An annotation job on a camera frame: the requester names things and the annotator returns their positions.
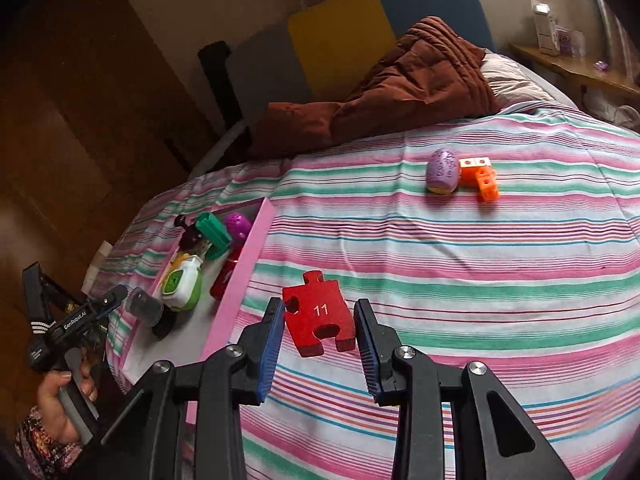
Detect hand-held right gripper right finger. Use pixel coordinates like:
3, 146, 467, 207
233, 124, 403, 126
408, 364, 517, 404
353, 299, 576, 480

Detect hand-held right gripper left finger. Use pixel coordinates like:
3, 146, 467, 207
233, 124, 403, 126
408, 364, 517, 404
85, 297, 287, 480

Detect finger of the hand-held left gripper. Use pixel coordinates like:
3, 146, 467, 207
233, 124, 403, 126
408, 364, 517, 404
75, 284, 130, 321

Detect grey jar with black lid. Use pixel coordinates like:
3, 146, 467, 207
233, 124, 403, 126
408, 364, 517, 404
124, 287, 176, 339

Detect red puzzle piece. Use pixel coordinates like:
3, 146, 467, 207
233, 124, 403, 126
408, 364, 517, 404
281, 270, 358, 359

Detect green and white plug-in device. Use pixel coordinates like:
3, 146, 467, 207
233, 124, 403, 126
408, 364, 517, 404
159, 252, 203, 312

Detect pink rimmed white tray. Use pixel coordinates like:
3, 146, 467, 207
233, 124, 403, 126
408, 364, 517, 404
120, 199, 278, 426

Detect red bottle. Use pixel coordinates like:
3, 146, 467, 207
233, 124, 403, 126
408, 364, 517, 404
210, 255, 242, 302

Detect purple plastic stand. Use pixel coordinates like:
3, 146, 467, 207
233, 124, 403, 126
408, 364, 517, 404
223, 212, 253, 241

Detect person's left forearm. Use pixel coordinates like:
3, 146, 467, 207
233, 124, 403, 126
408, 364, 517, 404
12, 405, 83, 480

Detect person's left hand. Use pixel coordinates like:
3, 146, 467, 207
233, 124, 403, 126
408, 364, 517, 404
36, 347, 101, 446

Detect dark brown toy figure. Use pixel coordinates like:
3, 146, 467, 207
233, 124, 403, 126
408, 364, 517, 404
173, 214, 211, 256

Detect striped blanket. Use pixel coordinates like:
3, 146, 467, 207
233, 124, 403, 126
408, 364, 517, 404
90, 97, 640, 480

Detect green plastic stand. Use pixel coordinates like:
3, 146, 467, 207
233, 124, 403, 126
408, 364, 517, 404
194, 211, 233, 261

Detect brown wooden wardrobe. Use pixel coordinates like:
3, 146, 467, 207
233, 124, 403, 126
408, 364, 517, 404
0, 0, 241, 311

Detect purple egg toy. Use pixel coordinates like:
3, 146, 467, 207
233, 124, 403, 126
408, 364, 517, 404
425, 147, 460, 196

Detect orange cube blocks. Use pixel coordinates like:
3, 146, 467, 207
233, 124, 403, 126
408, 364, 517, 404
457, 156, 501, 203

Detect brown quilt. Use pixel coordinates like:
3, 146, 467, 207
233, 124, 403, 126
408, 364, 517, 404
247, 16, 503, 160

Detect pale pillow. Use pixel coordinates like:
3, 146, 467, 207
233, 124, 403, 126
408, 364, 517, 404
480, 52, 561, 111

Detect multicolour padded headboard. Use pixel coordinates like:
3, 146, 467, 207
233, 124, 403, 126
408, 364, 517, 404
227, 0, 498, 126

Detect wooden desk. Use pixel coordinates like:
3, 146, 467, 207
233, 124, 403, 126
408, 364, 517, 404
510, 42, 640, 98

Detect white box stack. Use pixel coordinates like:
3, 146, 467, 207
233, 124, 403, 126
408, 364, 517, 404
532, 4, 561, 56

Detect purple box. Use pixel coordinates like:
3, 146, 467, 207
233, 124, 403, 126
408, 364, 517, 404
555, 27, 586, 58

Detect beige curtain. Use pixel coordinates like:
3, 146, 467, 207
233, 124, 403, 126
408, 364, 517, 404
595, 0, 636, 86

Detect black padded post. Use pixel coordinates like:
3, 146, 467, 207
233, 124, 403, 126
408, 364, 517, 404
197, 42, 246, 126

